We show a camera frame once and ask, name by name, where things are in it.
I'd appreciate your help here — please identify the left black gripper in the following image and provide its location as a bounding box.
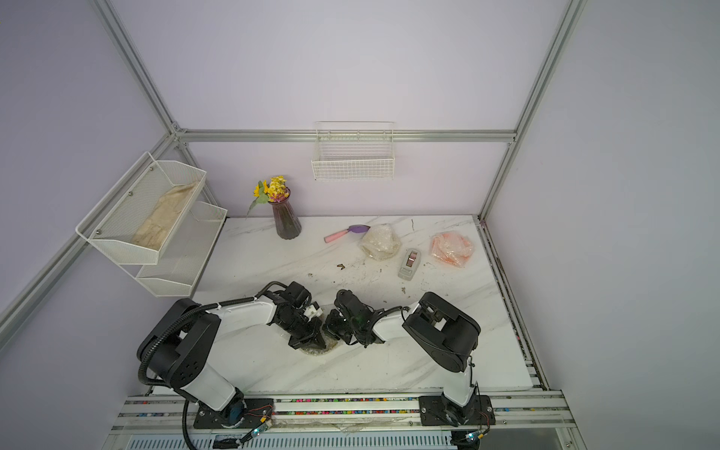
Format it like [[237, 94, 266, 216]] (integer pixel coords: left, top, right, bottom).
[[277, 314, 326, 352]]

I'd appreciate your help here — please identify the dark yellow patterned plate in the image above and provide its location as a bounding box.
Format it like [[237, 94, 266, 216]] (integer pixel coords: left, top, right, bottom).
[[306, 334, 339, 356]]

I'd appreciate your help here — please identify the clear bubble wrap sheet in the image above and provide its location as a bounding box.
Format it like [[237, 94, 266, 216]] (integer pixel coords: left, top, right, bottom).
[[357, 223, 404, 263], [429, 229, 476, 269]]

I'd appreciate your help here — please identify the cream yellow plate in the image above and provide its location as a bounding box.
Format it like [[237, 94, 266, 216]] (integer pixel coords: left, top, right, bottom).
[[362, 227, 401, 259]]

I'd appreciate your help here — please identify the orange plate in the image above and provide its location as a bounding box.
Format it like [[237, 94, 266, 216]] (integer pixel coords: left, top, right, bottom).
[[431, 231, 474, 266]]

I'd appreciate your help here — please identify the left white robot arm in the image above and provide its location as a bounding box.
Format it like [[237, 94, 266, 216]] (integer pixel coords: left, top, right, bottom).
[[137, 281, 329, 424]]

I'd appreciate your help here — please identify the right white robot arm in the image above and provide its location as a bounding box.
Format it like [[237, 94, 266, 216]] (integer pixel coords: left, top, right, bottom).
[[322, 290, 481, 408]]

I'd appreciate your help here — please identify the grey tape dispenser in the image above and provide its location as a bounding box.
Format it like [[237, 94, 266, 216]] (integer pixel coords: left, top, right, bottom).
[[397, 249, 421, 281]]

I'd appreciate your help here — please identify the pink purple scoop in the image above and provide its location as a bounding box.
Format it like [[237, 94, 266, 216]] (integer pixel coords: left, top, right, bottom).
[[324, 224, 371, 244]]

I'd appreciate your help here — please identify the dark glass vase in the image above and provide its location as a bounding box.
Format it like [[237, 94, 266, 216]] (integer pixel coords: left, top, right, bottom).
[[272, 198, 302, 240]]

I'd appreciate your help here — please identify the white mesh lower shelf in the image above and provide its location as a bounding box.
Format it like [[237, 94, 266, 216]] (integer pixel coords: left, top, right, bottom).
[[135, 202, 227, 297]]

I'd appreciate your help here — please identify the white mesh shelf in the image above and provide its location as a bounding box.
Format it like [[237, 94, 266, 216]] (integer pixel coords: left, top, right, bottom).
[[75, 153, 206, 266], [135, 202, 227, 297]]

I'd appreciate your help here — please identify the yellow flower bouquet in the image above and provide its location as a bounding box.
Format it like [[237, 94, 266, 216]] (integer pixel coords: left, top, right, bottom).
[[247, 175, 291, 213]]

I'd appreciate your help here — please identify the beige folded cloth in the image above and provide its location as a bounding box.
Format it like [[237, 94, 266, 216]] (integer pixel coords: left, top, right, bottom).
[[131, 182, 198, 251]]

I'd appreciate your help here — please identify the white mesh upper shelf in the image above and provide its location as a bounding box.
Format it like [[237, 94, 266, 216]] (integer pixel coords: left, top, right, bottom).
[[75, 153, 206, 266]]

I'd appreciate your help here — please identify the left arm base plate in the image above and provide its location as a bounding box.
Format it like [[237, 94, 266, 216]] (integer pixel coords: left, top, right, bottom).
[[193, 397, 275, 429]]

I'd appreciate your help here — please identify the left black corrugated cable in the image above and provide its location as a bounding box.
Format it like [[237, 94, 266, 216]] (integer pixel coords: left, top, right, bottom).
[[136, 280, 288, 450]]

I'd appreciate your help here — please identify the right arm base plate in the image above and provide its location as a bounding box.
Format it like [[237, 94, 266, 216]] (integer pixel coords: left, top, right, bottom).
[[418, 393, 496, 427]]

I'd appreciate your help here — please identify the white wire wall basket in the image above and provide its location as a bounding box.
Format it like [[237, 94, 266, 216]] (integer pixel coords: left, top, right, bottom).
[[311, 121, 396, 182]]

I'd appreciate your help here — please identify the aluminium mounting rail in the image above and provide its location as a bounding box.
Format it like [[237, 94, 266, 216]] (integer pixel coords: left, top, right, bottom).
[[110, 391, 578, 435]]

